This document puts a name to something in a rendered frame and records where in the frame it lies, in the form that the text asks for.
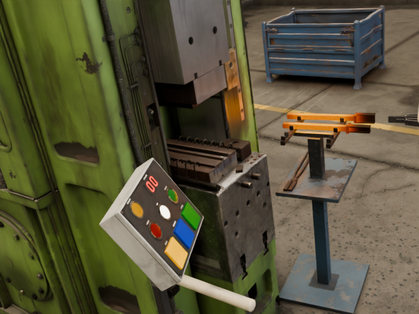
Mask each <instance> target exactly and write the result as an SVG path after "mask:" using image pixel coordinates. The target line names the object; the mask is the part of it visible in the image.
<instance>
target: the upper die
mask: <svg viewBox="0 0 419 314"><path fill-rule="evenodd" d="M154 84H155V90H156V93H157V99H158V101H164V102H175V103H187V104H194V105H197V104H199V103H201V102H203V101H205V100H206V99H208V98H210V97H211V96H213V95H214V94H216V93H218V92H220V91H221V90H223V89H224V88H226V87H227V86H226V77H225V72H224V65H219V67H217V68H215V69H213V70H211V71H209V72H207V73H206V74H204V75H202V76H200V77H198V78H195V79H194V80H192V81H190V82H189V83H187V84H185V85H182V84H173V83H157V82H154Z"/></svg>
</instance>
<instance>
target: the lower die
mask: <svg viewBox="0 0 419 314"><path fill-rule="evenodd" d="M166 143H168V144H172V145H179V146H186V147H190V148H197V149H201V150H208V151H215V152H220V153H226V154H228V157H227V158H226V159H225V160H224V159H223V157H219V156H213V155H206V154H202V153H195V152H191V151H184V150H178V149H173V148H168V154H169V157H171V156H172V157H174V159H175V161H173V158H171V159H170V163H171V164H170V167H171V172H172V173H173V175H176V176H178V170H177V166H176V161H177V159H178V158H181V159H182V160H183V164H182V163H181V160H179V161H178V168H179V172H180V174H181V176H182V177H185V178H186V169H185V162H186V161H187V160H190V161H191V164H190V162H189V161H188V162H187V164H186V167H187V171H188V176H189V178H190V179H195V172H194V168H193V165H194V163H195V162H196V161H198V162H199V163H200V167H199V166H198V163H196V164H195V170H196V176H197V178H198V180H200V181H204V182H209V183H214V184H216V183H217V182H218V181H220V180H221V179H222V178H224V177H225V176H226V175H227V174H228V173H229V172H231V171H232V170H233V169H234V168H235V167H236V166H237V165H238V162H237V156H236V150H233V149H228V150H227V148H222V147H220V148H219V147H217V146H210V145H202V144H198V143H195V144H194V143H190V142H187V143H186V142H185V141H178V140H171V139H167V138H166ZM222 175H223V177H222Z"/></svg>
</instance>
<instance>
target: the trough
mask: <svg viewBox="0 0 419 314"><path fill-rule="evenodd" d="M167 148H173V149H178V150H184V151H191V152H195V153H202V154H206V155H213V156H219V157H220V156H222V157H223V159H224V160H225V159H226V158H227V157H228V154H226V153H220V152H215V151H208V150H201V149H197V148H190V147H186V146H179V145H172V144H168V143H167Z"/></svg>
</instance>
